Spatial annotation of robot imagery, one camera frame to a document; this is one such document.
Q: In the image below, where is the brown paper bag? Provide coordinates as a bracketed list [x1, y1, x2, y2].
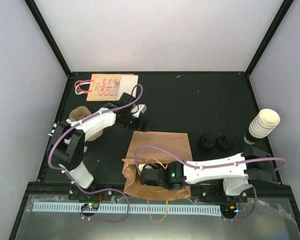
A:
[122, 131, 193, 206]

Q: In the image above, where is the brown pulp cup carrier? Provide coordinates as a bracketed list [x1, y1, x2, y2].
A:
[69, 106, 94, 142]

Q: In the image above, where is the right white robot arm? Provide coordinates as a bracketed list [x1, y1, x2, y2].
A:
[136, 146, 279, 202]

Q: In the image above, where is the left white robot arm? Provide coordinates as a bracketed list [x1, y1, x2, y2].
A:
[46, 102, 150, 200]

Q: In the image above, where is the black coffee cup lid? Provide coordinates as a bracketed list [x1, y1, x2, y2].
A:
[216, 135, 233, 152]
[198, 134, 216, 152]

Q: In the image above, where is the printed orange paper bag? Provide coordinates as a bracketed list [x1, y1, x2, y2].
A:
[74, 73, 139, 102]

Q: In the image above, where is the stack of white paper cups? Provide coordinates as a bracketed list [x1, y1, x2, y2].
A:
[248, 108, 281, 139]

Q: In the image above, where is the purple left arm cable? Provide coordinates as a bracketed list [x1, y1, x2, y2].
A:
[48, 83, 144, 171]

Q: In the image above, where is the purple cable loop at rail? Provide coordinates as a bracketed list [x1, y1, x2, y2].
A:
[80, 185, 132, 222]

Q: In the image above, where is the perforated white metal rail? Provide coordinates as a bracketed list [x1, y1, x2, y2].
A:
[32, 202, 221, 217]

